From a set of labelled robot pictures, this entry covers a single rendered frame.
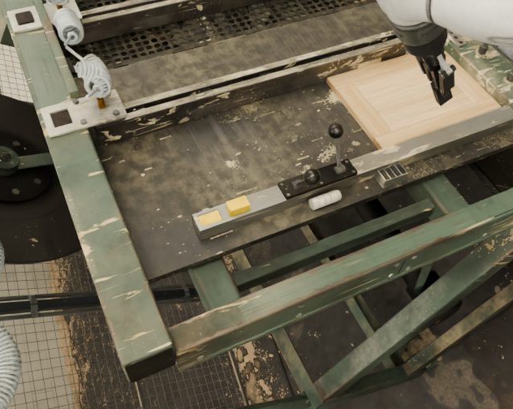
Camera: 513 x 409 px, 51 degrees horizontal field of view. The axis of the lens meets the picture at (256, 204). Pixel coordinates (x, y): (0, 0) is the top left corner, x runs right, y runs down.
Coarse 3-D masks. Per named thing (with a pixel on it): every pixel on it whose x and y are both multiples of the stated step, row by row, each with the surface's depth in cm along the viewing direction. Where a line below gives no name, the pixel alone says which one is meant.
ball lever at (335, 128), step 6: (330, 126) 128; (336, 126) 127; (342, 126) 128; (330, 132) 128; (336, 132) 127; (342, 132) 128; (336, 138) 129; (336, 144) 130; (336, 150) 131; (336, 156) 132; (336, 168) 133; (342, 168) 133
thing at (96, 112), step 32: (384, 32) 164; (288, 64) 153; (320, 64) 153; (352, 64) 159; (160, 96) 143; (192, 96) 143; (224, 96) 146; (256, 96) 152; (64, 128) 129; (96, 128) 135; (128, 128) 140; (160, 128) 145
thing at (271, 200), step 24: (480, 120) 148; (504, 120) 149; (408, 144) 142; (432, 144) 142; (456, 144) 146; (360, 168) 136; (264, 192) 130; (312, 192) 132; (192, 216) 125; (240, 216) 126; (264, 216) 130
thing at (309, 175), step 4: (308, 172) 119; (312, 172) 119; (316, 172) 119; (304, 176) 120; (308, 176) 119; (312, 176) 119; (316, 176) 119; (320, 176) 120; (296, 180) 130; (300, 180) 127; (304, 180) 120; (308, 180) 119; (312, 180) 119; (316, 180) 119; (292, 184) 129; (296, 184) 129; (300, 184) 127; (308, 184) 120; (312, 184) 120; (296, 188) 130
